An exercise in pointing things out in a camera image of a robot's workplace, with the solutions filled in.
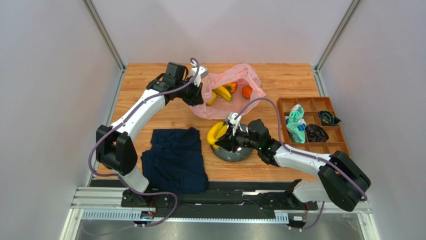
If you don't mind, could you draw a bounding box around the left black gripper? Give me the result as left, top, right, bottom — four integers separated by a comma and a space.
175, 78, 204, 108

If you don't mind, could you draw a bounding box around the yellow banana bunch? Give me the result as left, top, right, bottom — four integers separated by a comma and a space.
206, 121, 228, 150

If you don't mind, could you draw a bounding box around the yellow fake banana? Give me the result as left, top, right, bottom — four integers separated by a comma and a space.
206, 86, 232, 106

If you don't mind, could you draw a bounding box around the pink plastic bag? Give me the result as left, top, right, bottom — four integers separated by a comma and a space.
190, 63, 266, 120

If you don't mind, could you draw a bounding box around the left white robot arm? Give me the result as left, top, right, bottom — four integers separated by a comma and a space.
88, 57, 209, 195

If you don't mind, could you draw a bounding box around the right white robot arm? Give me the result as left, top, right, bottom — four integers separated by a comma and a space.
208, 119, 371, 212

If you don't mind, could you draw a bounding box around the red yellow fake apple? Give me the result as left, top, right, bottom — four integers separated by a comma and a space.
223, 81, 238, 94

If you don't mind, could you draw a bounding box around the orange fake fruit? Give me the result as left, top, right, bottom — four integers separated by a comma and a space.
241, 85, 253, 100

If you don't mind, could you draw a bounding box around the dark blue-grey ceramic plate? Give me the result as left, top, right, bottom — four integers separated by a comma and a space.
210, 121, 255, 163

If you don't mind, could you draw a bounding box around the navy blue cloth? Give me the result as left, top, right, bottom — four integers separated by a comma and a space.
141, 127, 209, 194

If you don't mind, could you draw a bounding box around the teal white sock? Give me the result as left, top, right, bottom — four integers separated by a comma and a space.
284, 104, 307, 144

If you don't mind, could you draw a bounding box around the black rolled sock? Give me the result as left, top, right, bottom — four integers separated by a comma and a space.
305, 124, 329, 143

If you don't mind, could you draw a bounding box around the dark green rolled sock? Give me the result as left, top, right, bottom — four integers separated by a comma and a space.
318, 110, 342, 126

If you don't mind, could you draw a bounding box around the brown wooden compartment tray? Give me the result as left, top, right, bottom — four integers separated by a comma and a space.
277, 97, 350, 155

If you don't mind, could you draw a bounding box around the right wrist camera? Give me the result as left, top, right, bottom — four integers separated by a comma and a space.
225, 112, 242, 136

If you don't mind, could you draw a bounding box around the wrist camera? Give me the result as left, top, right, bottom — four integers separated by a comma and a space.
189, 65, 209, 87
225, 112, 242, 136

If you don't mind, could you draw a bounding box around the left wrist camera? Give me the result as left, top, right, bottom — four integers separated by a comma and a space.
189, 65, 209, 87

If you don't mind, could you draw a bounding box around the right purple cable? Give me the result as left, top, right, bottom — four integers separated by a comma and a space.
232, 97, 369, 232

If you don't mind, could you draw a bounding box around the purple cable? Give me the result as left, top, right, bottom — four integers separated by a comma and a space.
232, 97, 369, 232
88, 57, 201, 229

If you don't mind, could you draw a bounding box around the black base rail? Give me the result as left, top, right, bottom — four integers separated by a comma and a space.
120, 181, 318, 221

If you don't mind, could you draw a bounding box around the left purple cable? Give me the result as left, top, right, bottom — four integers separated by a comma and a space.
88, 57, 201, 229

